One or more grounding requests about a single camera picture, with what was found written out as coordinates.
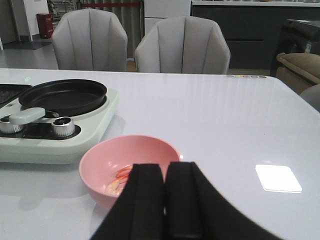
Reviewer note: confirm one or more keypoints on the left grey chair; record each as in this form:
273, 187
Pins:
90, 40

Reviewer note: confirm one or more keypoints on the grey chair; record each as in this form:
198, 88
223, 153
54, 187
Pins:
183, 45
90, 40

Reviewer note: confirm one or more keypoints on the left silver control knob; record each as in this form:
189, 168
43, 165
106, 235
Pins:
8, 128

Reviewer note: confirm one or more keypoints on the silver control knob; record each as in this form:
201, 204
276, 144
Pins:
8, 128
63, 126

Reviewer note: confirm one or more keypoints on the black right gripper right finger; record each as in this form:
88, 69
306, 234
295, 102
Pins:
195, 210

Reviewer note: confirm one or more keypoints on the right silver control knob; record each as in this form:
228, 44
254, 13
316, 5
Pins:
63, 126

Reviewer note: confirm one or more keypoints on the red barrier belt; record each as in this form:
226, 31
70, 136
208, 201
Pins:
110, 5

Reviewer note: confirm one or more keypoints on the pale shrimp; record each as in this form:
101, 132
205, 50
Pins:
116, 186

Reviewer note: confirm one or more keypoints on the red bin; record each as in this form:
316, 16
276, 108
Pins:
45, 25

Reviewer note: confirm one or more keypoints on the orange shrimp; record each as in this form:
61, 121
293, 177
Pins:
124, 172

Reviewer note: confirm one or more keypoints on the dark appliance at right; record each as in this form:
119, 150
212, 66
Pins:
297, 36

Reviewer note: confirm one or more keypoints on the right grey chair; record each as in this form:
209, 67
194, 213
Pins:
183, 45

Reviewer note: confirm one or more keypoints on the green breakfast maker base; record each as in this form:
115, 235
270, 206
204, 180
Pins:
37, 143

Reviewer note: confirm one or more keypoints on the black round frying pan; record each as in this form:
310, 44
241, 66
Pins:
60, 98

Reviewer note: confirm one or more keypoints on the dark grey counter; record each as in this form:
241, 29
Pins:
252, 28

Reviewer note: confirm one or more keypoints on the pink bowl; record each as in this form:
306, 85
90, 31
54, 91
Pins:
98, 166

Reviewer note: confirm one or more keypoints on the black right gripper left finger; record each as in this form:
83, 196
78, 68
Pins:
138, 213

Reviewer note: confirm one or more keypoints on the white cabinet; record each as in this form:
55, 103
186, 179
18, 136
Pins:
156, 10

